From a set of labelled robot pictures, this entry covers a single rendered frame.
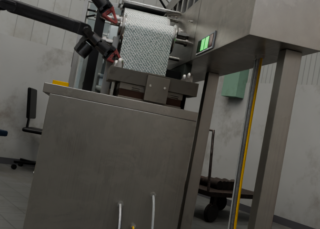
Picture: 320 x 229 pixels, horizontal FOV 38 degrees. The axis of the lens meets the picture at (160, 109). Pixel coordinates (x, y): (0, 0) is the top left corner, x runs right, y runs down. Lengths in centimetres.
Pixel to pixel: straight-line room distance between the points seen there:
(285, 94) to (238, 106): 462
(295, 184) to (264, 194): 386
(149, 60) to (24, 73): 412
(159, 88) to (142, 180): 40
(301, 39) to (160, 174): 84
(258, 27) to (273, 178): 49
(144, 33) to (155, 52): 10
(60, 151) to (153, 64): 63
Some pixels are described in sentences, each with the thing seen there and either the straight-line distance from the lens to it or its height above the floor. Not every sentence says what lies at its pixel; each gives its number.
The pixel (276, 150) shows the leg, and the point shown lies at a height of 80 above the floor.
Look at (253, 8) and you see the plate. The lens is 152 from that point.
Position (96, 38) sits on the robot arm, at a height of 116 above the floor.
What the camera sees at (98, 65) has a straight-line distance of 327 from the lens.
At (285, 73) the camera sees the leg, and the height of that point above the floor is 106.
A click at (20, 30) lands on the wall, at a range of 628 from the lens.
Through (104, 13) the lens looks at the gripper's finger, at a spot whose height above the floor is 129.
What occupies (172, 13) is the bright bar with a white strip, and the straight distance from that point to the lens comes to 267.
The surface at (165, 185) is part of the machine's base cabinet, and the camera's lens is 202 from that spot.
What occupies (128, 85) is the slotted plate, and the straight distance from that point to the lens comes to 204.
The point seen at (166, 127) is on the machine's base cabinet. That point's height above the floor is 81.
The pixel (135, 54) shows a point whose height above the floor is 113.
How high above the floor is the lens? 80
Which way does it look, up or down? 2 degrees up
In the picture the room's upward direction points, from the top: 11 degrees clockwise
